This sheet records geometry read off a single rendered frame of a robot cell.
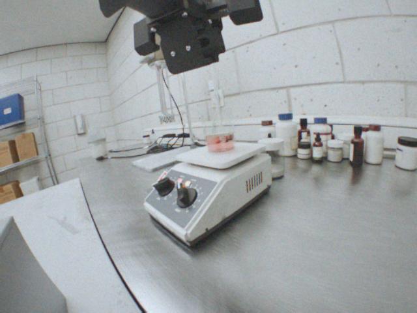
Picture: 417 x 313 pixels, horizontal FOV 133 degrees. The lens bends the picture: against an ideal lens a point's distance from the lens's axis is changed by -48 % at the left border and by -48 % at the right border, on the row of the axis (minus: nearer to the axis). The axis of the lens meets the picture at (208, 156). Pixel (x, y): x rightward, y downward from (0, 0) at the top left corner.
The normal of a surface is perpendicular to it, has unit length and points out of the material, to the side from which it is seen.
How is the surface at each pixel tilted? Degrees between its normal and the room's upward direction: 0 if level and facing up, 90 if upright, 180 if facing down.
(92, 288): 0
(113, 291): 0
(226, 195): 90
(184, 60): 107
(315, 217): 0
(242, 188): 90
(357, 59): 90
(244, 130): 90
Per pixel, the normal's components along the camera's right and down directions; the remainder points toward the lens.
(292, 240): -0.14, -0.96
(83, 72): 0.70, 0.07
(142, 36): -0.39, 0.25
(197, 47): -0.36, 0.54
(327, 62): -0.70, 0.26
